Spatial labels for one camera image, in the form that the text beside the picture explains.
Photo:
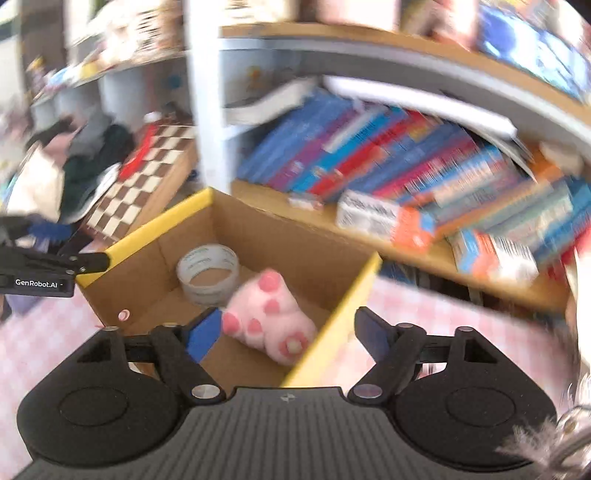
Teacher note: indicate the pink garment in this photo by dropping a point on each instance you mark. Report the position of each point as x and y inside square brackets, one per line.
[60, 143]

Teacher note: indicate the small round white cap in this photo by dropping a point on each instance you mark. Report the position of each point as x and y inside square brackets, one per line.
[123, 315]

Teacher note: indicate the yellow-edged cardboard box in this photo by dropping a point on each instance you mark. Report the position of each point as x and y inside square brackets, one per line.
[152, 277]

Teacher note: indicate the white garment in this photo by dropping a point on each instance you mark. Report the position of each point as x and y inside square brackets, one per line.
[108, 177]

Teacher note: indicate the red tassel ornament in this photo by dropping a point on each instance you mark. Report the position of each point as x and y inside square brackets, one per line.
[136, 159]

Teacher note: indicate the beige printed plush toy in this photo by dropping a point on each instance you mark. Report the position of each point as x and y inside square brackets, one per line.
[147, 27]

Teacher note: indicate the flat white pink book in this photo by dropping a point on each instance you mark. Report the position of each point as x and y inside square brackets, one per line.
[415, 99]

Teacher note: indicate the yellow cartoon sticker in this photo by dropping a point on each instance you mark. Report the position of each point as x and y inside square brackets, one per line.
[256, 79]

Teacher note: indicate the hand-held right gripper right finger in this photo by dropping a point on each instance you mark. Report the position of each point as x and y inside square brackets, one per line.
[371, 334]

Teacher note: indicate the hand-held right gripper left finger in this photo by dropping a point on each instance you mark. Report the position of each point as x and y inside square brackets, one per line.
[205, 330]

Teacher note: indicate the row of colourful books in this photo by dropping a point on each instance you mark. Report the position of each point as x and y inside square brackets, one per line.
[415, 161]

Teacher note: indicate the pink plush toy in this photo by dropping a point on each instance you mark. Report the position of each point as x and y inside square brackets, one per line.
[277, 318]

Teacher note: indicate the clear tape roll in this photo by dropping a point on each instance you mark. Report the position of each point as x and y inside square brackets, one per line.
[194, 290]

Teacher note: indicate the row of small packets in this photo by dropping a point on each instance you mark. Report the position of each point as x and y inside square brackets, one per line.
[74, 74]

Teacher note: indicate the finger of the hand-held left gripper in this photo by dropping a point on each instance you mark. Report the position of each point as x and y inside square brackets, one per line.
[51, 230]
[46, 264]

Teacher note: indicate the black garment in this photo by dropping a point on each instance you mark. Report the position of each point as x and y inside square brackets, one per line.
[83, 184]

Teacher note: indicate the cream canvas bag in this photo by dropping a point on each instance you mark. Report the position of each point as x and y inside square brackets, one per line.
[37, 184]

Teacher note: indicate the brown wooden chessboard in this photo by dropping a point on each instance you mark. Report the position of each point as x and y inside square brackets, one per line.
[147, 180]

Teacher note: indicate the white and orange box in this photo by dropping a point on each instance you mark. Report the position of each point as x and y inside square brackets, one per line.
[369, 214]
[498, 256]

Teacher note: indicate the pink box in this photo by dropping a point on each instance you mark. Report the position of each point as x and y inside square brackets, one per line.
[360, 11]

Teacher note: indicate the thick white-paged book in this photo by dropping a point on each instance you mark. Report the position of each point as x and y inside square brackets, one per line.
[272, 101]

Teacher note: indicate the small white red eraser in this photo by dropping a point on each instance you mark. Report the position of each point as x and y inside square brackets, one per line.
[305, 201]

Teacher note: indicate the grey garment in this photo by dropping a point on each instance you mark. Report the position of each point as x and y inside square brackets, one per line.
[92, 134]

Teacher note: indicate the white wooden bookshelf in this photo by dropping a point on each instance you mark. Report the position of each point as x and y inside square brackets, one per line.
[207, 115]

